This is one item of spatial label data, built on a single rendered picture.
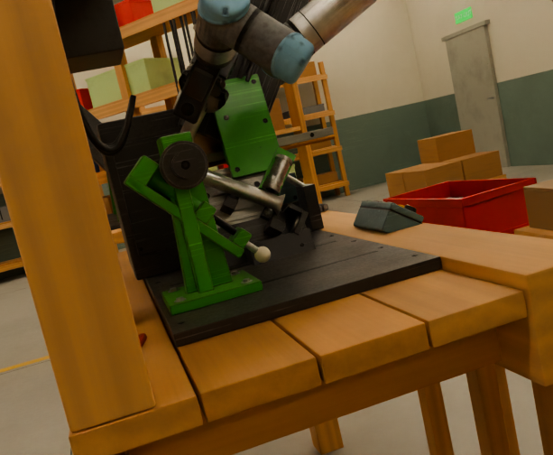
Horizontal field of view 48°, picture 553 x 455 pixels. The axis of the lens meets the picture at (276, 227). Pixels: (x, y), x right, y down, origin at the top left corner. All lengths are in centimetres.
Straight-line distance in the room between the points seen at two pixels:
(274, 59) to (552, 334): 56
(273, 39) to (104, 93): 387
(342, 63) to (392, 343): 1054
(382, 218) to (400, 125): 1029
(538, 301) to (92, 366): 53
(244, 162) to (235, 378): 67
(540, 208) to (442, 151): 672
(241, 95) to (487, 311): 75
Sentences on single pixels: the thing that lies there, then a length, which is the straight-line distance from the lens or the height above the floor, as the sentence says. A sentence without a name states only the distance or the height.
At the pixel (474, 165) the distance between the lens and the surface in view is 778.
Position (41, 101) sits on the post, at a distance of 67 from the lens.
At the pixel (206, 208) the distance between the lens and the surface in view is 102.
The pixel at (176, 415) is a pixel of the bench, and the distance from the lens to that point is 71.
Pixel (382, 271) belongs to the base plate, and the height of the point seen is 90.
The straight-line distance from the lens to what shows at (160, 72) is 463.
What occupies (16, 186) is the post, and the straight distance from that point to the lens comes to 66.
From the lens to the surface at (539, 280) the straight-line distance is 85.
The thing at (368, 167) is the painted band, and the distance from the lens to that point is 1124.
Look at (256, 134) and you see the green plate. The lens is 133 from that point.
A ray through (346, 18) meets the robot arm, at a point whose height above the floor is 130.
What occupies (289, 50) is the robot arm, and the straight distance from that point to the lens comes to 101.
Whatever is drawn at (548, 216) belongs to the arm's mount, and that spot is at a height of 88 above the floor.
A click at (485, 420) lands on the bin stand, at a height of 42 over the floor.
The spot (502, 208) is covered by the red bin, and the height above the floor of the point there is 87.
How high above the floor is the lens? 113
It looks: 8 degrees down
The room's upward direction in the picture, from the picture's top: 13 degrees counter-clockwise
